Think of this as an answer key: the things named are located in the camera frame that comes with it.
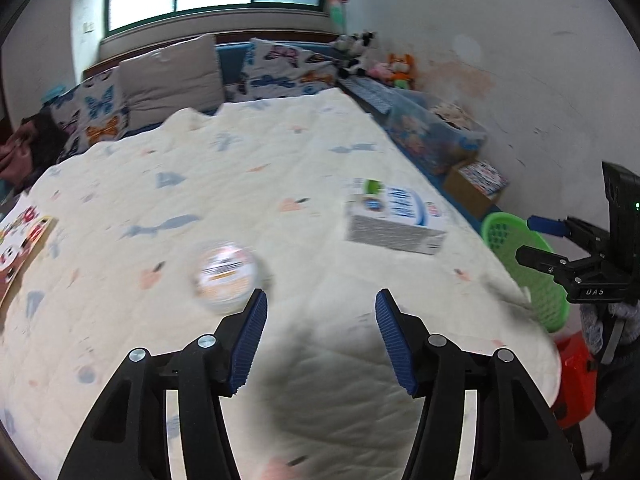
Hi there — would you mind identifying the beige cushion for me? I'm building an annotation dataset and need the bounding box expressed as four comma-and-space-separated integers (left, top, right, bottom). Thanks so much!
118, 34, 224, 130

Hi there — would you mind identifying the butterfly pillow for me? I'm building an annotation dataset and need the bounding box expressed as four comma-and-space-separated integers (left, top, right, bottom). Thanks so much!
46, 67, 129, 162
224, 38, 337, 103

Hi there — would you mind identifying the orange fox plush toy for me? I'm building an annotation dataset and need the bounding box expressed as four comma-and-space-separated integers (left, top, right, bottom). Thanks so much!
387, 53, 416, 90

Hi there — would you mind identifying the blue white milk carton box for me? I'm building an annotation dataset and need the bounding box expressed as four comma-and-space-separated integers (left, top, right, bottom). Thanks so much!
346, 178, 450, 256

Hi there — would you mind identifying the cream patterned quilt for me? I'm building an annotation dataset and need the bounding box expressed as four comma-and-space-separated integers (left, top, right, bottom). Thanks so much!
1, 90, 560, 479

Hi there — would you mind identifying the green plastic mesh basket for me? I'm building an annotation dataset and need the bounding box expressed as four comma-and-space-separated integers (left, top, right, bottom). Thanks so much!
480, 212, 570, 333

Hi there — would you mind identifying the butterfly pillow right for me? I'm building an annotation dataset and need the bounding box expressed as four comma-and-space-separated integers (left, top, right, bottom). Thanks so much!
224, 38, 337, 103

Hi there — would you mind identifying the butterfly pillow left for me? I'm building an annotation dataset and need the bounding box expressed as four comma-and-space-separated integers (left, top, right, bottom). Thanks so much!
46, 67, 129, 162

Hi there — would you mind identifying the pink clothes pile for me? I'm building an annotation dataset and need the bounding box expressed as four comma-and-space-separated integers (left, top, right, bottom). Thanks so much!
1, 114, 66, 193

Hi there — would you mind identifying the colourful picture book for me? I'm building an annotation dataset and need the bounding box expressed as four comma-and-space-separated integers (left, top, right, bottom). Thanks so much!
0, 195, 53, 302

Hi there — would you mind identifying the round clear plastic lid container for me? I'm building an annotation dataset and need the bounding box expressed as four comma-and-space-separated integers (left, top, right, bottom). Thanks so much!
189, 240, 262, 314

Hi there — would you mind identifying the red plastic stool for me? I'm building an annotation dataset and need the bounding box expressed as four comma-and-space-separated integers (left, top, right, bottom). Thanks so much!
552, 333, 597, 430

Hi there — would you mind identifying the brown cardboard box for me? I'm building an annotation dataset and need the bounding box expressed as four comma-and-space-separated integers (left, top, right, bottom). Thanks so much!
444, 158, 509, 220

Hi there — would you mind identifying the black white cow plush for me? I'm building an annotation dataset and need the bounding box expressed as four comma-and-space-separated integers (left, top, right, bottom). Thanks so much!
330, 30, 378, 79

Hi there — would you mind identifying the clear plastic storage bin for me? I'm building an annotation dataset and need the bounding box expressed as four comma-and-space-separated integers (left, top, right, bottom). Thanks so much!
338, 76, 488, 174

